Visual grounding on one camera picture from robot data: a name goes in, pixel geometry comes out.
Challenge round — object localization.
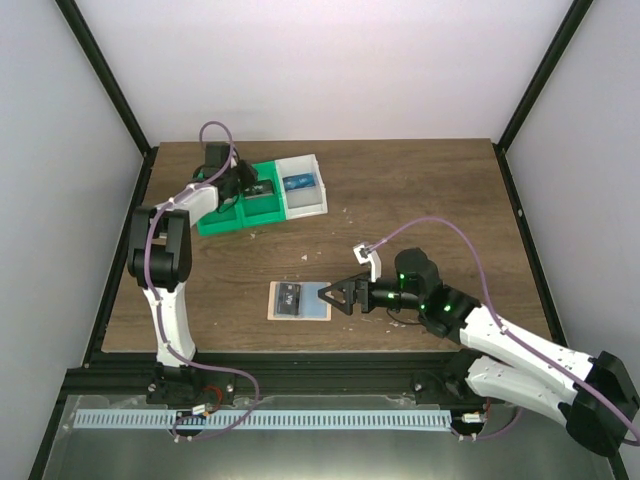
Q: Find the white bin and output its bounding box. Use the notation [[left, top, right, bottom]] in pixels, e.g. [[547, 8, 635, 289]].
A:
[[274, 154, 328, 220]]

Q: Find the left side frame rail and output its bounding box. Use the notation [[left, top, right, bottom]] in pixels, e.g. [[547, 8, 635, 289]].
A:
[[81, 146, 159, 369]]

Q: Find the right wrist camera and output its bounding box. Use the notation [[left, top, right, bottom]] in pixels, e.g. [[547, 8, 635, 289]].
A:
[[353, 242, 382, 282]]

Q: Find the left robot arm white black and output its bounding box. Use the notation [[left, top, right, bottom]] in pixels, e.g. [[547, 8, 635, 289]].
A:
[[127, 142, 260, 399]]

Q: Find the frame rail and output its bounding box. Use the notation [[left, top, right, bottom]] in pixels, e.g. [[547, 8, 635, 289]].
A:
[[81, 146, 159, 369], [492, 144, 568, 347]]

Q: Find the blue card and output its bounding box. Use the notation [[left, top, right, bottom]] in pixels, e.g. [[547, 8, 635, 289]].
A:
[[282, 173, 316, 192]]

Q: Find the metal front plate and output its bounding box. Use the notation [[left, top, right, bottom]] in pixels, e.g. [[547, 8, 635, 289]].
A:
[[31, 396, 627, 479]]

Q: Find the left black frame post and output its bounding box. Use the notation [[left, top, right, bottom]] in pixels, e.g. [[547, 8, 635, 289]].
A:
[[53, 0, 153, 157]]

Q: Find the black vip card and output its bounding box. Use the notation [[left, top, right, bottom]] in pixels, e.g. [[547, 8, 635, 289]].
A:
[[274, 282, 302, 316], [243, 180, 274, 199]]

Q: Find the right black frame post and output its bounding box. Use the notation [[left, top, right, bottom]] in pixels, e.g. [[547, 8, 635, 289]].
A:
[[497, 0, 593, 151]]

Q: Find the black frame post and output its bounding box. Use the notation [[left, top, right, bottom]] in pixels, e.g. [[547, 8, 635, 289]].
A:
[[497, 0, 593, 151], [53, 0, 153, 157]]

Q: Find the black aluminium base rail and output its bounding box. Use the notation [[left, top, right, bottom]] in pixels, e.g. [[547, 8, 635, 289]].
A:
[[62, 352, 484, 407]]

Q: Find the middle green bin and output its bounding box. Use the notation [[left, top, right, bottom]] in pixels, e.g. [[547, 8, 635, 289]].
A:
[[238, 161, 286, 228]]

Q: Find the light blue slotted cable duct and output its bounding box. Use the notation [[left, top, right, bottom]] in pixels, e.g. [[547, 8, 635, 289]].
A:
[[73, 409, 452, 432]]

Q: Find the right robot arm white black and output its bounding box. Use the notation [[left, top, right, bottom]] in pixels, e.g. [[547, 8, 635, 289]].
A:
[[318, 245, 639, 457]]

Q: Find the left green bin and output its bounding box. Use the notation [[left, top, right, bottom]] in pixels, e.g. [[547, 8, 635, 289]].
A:
[[196, 169, 242, 237]]

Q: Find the right side frame rail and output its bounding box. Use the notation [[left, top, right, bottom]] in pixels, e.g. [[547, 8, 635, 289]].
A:
[[492, 144, 568, 347]]

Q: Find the green bin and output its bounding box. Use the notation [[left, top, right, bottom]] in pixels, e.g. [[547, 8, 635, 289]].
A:
[[238, 161, 286, 228], [196, 169, 242, 237]]

